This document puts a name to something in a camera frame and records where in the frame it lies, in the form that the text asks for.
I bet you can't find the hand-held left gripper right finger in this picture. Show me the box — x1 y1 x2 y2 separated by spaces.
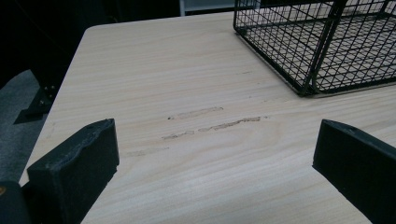
312 119 396 224

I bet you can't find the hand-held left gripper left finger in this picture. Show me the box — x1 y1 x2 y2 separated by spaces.
26 118 120 224

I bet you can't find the black metal stand foot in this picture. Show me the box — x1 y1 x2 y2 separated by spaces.
13 69 59 125

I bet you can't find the black wire mesh basket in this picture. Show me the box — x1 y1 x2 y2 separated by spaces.
233 0 396 97

